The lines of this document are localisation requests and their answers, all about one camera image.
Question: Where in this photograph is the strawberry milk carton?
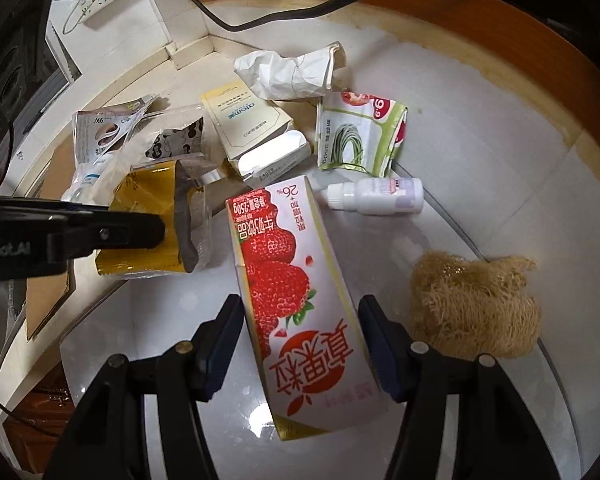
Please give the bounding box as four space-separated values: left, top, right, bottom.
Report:
225 175 388 442

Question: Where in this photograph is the black appliance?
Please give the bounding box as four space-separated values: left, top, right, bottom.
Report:
0 0 81 131

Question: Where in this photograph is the clear patterned plastic bag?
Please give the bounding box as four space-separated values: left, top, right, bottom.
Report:
130 104 221 171

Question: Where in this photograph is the small white plastic bottle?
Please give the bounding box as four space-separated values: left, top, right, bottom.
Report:
320 176 425 217

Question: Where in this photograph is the beige loofah scrubber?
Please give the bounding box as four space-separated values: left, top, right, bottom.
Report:
409 251 542 360

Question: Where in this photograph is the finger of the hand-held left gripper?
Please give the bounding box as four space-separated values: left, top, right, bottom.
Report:
47 210 167 264

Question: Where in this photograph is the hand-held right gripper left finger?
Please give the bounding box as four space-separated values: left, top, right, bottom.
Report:
40 294 245 480

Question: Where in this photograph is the green white vegetable packet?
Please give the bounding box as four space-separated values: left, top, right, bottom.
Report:
316 91 410 177

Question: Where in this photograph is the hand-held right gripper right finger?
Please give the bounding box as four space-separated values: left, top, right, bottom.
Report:
357 295 588 480

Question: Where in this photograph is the white paper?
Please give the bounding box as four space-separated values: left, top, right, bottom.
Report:
232 42 347 102

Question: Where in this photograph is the white snack packet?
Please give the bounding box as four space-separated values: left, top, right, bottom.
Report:
72 95 171 166

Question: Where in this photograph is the brown cardboard piece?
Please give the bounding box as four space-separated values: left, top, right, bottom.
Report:
22 145 78 342

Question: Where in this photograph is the white cable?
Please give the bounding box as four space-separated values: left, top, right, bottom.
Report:
61 0 97 36

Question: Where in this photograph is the pale yellow toothpaste box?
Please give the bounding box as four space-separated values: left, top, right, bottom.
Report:
201 79 312 181

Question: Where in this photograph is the gold foil bag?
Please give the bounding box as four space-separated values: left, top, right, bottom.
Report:
94 157 216 278

